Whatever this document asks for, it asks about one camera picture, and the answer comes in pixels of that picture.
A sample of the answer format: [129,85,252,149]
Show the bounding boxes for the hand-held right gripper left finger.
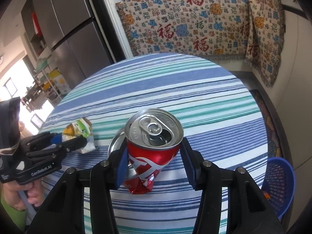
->
[26,144,129,234]

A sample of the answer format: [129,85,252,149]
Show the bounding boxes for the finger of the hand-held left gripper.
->
[21,132,63,152]
[26,137,88,161]

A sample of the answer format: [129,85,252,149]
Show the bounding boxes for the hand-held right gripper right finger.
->
[180,138,285,234]

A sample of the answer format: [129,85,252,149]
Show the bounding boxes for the yellow green snack wrapper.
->
[62,118,96,154]

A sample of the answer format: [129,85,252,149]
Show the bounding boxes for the crushed red can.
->
[124,108,184,195]
[108,130,140,181]

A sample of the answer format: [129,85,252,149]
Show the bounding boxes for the blue plastic basket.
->
[261,157,295,220]

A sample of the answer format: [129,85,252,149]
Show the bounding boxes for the person's left hand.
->
[1,180,45,211]

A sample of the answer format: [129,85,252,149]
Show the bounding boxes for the dark wooden furniture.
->
[21,83,47,113]

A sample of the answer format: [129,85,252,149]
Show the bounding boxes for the green garment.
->
[0,199,26,232]

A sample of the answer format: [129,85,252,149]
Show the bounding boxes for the white storage rack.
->
[34,54,61,100]

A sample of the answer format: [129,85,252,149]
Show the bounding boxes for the yellow cardboard box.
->
[47,69,71,94]

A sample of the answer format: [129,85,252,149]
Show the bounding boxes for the green plastic basin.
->
[35,58,49,72]

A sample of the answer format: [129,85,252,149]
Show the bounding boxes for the striped tablecloth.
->
[40,53,269,234]

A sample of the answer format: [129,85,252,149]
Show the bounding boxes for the colourful floor mat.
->
[249,89,284,159]

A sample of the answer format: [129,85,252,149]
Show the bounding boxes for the grey refrigerator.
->
[31,0,117,81]

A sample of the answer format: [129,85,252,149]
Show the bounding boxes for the red hanging cloth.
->
[31,12,40,36]

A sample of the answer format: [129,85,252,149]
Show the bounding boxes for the large printed blanket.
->
[115,0,254,60]

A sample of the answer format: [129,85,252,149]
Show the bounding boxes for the small printed blanket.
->
[245,0,285,88]

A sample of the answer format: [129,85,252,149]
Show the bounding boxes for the grey cable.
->
[18,191,36,212]

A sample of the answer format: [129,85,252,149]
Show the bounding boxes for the wall cabinet shelves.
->
[21,0,53,56]

